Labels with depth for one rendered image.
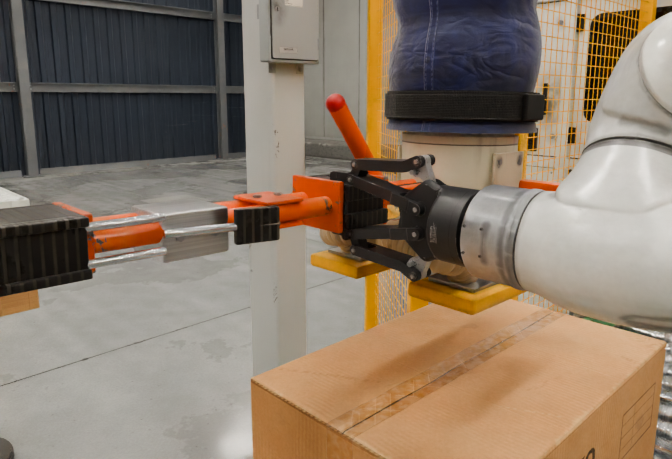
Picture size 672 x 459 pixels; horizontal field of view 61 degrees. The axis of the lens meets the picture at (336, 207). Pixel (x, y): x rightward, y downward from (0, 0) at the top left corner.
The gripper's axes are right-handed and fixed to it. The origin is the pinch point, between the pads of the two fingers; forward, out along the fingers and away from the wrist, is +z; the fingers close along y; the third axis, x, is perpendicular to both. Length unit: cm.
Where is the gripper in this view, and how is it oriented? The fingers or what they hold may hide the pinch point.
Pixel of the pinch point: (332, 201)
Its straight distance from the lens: 67.9
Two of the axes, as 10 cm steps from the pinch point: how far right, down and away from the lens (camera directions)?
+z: -7.0, -1.4, 7.0
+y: -0.1, 9.8, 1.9
